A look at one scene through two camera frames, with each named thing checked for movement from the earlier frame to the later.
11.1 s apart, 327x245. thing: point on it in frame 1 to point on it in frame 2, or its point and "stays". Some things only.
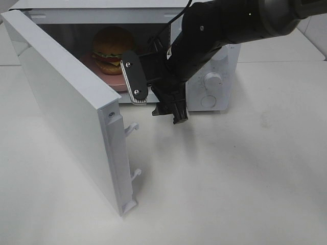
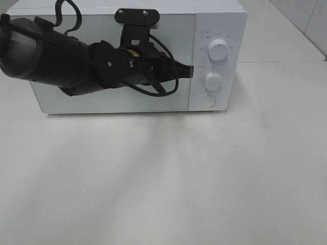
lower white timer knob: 212,81 stays
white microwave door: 92,117 to 178,30
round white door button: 208,101 stays
